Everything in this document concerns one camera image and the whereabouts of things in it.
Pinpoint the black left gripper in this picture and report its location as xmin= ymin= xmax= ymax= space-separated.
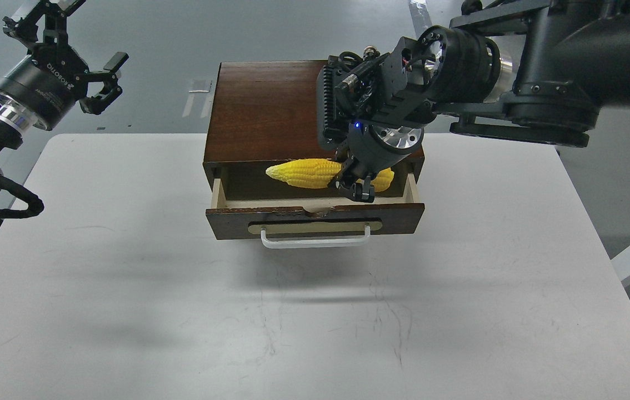
xmin=0 ymin=1 xmax=129 ymax=130

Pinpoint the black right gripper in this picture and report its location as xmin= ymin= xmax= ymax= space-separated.
xmin=317 ymin=46 xmax=438 ymax=203

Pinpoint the yellow corn cob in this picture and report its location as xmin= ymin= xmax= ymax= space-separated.
xmin=266 ymin=158 xmax=395 ymax=193

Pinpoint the wooden drawer with white handle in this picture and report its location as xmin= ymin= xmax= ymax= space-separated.
xmin=206 ymin=161 xmax=424 ymax=240

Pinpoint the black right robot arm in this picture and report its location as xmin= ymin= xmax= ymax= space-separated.
xmin=317 ymin=1 xmax=630 ymax=203

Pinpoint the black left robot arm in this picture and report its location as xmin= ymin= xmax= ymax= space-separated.
xmin=0 ymin=1 xmax=129 ymax=219

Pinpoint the dark wooden drawer cabinet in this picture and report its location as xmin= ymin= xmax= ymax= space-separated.
xmin=203 ymin=60 xmax=425 ymax=201

